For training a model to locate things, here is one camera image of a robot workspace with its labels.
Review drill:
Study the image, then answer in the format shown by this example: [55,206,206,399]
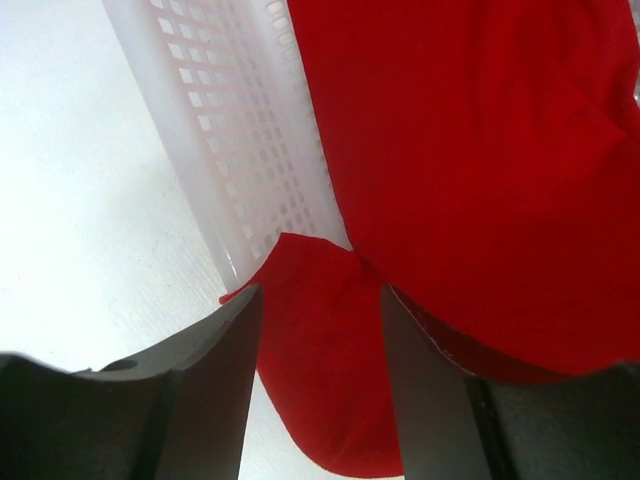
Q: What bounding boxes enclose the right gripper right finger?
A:
[380,286,639,479]

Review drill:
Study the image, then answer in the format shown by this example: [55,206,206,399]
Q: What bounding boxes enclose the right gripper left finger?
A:
[1,286,263,479]

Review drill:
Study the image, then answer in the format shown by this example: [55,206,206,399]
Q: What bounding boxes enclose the red t shirt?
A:
[218,0,640,479]

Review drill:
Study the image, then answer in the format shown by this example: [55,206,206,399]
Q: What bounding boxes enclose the white plastic basket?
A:
[104,0,350,291]

